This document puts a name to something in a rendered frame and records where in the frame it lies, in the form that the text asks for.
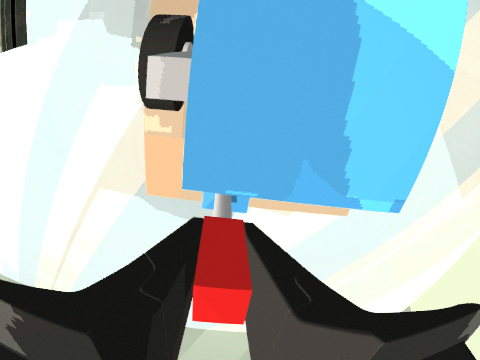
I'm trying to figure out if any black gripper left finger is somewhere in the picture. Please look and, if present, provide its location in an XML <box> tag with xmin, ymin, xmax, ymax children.
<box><xmin>0</xmin><ymin>217</ymin><xmax>204</xmax><ymax>360</ymax></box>

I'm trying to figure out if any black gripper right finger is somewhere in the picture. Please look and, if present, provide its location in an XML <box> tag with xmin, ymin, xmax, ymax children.
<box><xmin>243</xmin><ymin>223</ymin><xmax>480</xmax><ymax>360</ymax></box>

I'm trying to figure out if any tan wooden ramp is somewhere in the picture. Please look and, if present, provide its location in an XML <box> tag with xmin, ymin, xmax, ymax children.
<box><xmin>144</xmin><ymin>0</ymin><xmax>351</xmax><ymax>216</ymax></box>

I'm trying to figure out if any red-headed pin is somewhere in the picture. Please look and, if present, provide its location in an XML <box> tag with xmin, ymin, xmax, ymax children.
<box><xmin>192</xmin><ymin>193</ymin><xmax>252</xmax><ymax>324</ymax></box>

